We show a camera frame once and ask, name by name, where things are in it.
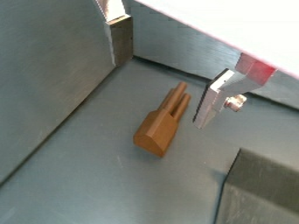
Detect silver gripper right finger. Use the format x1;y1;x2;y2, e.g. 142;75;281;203
192;53;276;129

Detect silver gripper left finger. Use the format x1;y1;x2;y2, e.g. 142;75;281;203
93;0;133;67

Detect brown three prong object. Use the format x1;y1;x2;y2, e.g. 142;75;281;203
133;82;191;158

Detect black curved fixture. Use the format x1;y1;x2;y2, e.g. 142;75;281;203
213;149;299;224

